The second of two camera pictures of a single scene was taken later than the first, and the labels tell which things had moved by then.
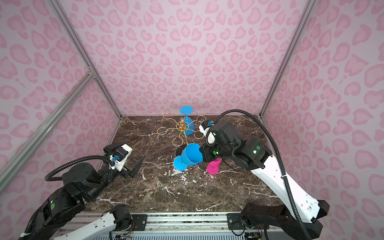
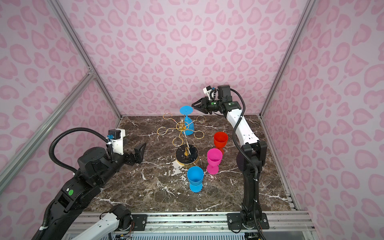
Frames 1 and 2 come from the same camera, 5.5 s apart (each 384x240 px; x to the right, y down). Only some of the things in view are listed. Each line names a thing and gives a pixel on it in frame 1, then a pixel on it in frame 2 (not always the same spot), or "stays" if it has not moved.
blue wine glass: x=189 y=126 stays
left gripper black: x=126 y=172 to x=139 y=155
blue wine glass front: x=192 y=155 to x=195 y=175
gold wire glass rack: x=182 y=126 stays
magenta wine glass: x=213 y=167 stays
